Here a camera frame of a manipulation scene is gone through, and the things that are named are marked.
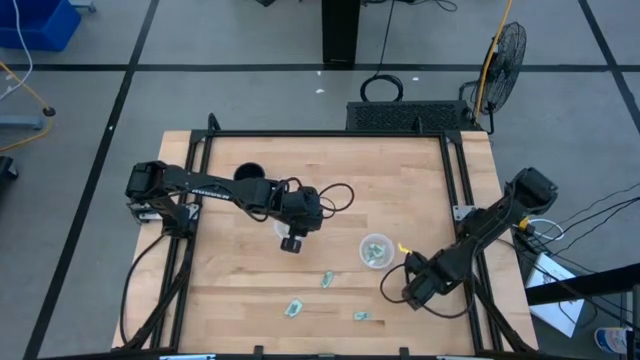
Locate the black pillar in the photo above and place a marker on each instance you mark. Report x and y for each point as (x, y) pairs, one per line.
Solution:
(340, 30)

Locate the black beam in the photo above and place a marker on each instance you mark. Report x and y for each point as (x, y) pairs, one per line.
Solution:
(582, 285)

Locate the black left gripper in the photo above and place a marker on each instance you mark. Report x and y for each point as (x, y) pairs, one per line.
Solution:
(300, 207)

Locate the white cardboard box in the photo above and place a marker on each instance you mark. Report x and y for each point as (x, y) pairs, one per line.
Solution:
(550, 272)

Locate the black table clip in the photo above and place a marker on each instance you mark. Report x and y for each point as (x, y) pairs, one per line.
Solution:
(404, 351)
(257, 350)

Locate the dark enamel mug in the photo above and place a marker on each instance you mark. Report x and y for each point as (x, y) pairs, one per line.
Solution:
(249, 171)

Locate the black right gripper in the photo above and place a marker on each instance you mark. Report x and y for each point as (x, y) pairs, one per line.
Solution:
(425, 285)

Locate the black perforated computer case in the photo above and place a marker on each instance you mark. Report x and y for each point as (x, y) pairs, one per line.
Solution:
(400, 117)

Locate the black aluminium frame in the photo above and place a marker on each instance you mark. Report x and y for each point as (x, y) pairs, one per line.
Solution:
(325, 133)

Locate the black floor fan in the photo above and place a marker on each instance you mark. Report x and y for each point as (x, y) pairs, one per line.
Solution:
(502, 65)

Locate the yellow connector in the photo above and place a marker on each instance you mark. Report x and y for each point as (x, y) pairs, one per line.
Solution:
(522, 225)

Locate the yellow tag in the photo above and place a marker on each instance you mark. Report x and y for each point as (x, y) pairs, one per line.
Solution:
(401, 247)

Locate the black floor object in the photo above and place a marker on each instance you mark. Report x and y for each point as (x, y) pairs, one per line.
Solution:
(7, 167)

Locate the grey base bar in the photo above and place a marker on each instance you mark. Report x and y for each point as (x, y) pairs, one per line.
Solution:
(20, 121)

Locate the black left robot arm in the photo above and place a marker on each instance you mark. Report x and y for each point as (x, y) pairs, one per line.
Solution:
(210, 187)

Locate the blue plastic bin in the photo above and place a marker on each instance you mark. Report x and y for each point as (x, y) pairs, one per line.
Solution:
(40, 25)

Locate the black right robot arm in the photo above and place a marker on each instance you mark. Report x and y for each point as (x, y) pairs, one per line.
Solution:
(532, 190)

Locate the blue and white shoe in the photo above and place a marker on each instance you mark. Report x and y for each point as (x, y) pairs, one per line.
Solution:
(612, 340)

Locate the clear plastic bowl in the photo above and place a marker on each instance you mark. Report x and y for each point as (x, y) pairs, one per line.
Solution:
(279, 231)
(364, 241)

